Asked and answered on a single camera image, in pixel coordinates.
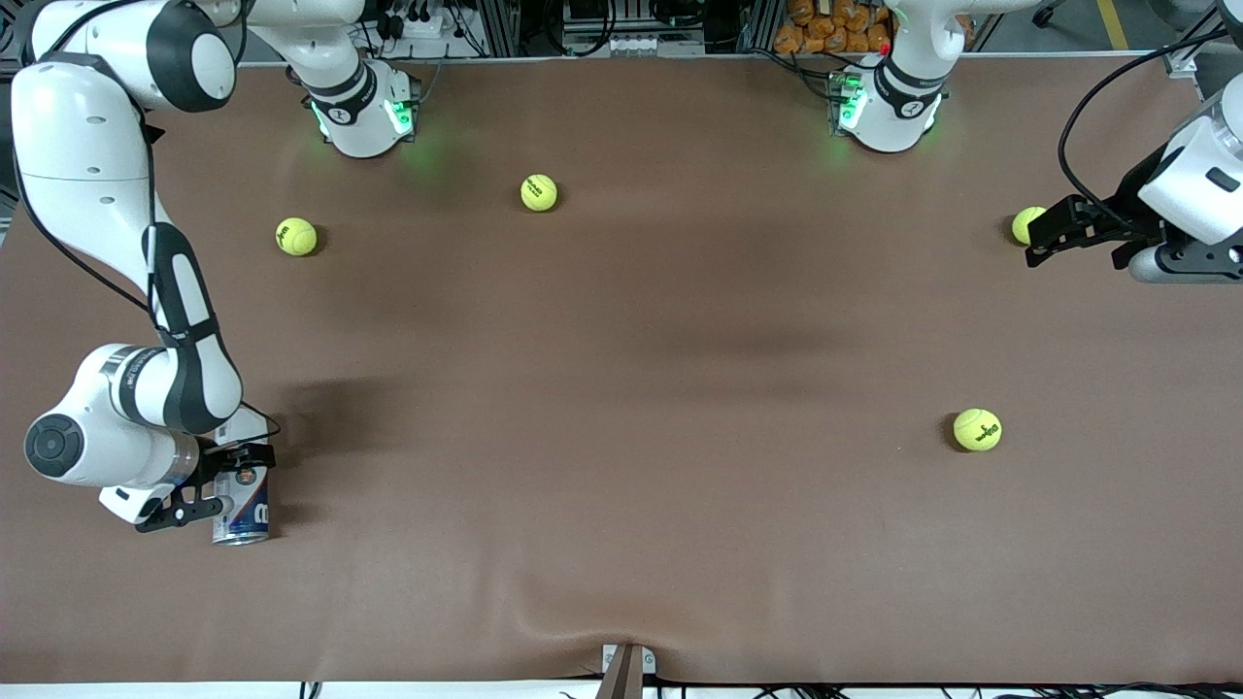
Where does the white blue tennis ball can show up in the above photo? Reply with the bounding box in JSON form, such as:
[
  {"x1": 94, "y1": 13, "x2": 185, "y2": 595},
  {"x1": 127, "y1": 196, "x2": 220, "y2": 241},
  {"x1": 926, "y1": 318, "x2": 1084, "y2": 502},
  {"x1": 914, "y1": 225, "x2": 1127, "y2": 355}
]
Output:
[{"x1": 212, "y1": 406, "x2": 273, "y2": 547}]

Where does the yellow Wilson tennis ball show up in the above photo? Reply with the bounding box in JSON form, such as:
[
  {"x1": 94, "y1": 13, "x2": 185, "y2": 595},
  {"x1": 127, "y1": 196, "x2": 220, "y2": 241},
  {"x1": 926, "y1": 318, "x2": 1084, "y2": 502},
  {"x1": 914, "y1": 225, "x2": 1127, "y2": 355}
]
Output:
[{"x1": 275, "y1": 216, "x2": 319, "y2": 257}]

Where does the small electronics box green light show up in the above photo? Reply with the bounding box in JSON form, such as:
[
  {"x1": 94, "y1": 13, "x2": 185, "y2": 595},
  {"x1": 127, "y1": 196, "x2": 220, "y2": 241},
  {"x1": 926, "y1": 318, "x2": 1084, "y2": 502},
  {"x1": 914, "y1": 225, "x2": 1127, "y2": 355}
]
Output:
[
  {"x1": 386, "y1": 70, "x2": 422, "y2": 137},
  {"x1": 827, "y1": 70, "x2": 860, "y2": 135}
]

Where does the pile of orange objects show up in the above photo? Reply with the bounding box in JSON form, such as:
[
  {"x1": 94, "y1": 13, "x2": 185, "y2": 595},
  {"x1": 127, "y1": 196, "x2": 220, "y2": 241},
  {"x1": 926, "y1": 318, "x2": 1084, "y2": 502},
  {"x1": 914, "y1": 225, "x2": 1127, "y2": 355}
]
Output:
[{"x1": 774, "y1": 0, "x2": 892, "y2": 54}]

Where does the brown table mat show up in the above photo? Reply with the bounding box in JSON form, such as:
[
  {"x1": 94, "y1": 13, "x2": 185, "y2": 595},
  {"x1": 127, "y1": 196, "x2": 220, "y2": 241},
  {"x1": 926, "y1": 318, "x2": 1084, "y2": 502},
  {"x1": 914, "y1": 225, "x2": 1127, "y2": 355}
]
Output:
[{"x1": 0, "y1": 53, "x2": 1243, "y2": 685}]

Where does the brown wooden bar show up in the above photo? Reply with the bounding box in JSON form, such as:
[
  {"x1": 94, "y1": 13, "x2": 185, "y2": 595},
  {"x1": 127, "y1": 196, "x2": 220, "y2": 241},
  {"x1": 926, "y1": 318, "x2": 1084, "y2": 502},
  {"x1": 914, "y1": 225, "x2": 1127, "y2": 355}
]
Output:
[{"x1": 594, "y1": 649, "x2": 645, "y2": 699}]

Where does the white power strip with plugs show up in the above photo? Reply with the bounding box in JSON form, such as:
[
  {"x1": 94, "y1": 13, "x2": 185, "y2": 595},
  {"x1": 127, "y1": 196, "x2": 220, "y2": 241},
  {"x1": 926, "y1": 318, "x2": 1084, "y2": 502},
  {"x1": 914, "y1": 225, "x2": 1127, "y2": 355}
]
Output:
[{"x1": 384, "y1": 0, "x2": 467, "y2": 40}]

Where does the white connector strip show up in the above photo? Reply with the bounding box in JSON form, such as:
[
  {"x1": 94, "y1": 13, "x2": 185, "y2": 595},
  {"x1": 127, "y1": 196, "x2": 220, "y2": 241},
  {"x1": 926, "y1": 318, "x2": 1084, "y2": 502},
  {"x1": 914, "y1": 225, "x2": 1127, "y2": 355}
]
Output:
[{"x1": 563, "y1": 32, "x2": 707, "y2": 56}]

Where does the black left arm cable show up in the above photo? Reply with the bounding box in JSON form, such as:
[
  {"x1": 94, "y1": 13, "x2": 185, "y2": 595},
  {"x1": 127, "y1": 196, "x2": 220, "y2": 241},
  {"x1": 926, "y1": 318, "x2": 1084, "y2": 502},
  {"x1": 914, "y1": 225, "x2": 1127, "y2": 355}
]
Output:
[{"x1": 1058, "y1": 27, "x2": 1243, "y2": 215}]

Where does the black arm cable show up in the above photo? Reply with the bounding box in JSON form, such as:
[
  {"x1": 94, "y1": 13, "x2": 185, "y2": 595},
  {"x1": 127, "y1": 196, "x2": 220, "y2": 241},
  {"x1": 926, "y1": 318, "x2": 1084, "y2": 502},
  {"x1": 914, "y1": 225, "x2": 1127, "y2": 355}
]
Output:
[
  {"x1": 1058, "y1": 27, "x2": 1243, "y2": 215},
  {"x1": 10, "y1": 0, "x2": 283, "y2": 438}
]

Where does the aluminium frame profile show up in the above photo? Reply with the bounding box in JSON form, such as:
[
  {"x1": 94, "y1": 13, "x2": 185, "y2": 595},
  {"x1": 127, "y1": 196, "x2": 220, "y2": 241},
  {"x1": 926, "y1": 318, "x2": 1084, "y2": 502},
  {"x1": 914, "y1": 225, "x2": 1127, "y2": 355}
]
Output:
[{"x1": 1160, "y1": 0, "x2": 1243, "y2": 79}]

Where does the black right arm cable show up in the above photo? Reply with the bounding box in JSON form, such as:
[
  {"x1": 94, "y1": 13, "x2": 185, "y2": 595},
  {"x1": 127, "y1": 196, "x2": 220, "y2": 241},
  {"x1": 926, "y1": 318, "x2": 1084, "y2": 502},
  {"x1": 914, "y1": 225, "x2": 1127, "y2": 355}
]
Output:
[{"x1": 10, "y1": 0, "x2": 283, "y2": 438}]

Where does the metal table clamp bracket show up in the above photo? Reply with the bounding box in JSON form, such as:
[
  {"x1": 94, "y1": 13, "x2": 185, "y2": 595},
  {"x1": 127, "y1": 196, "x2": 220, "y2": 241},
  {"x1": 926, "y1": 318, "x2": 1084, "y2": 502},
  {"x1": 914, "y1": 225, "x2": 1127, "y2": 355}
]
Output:
[{"x1": 601, "y1": 644, "x2": 657, "y2": 677}]

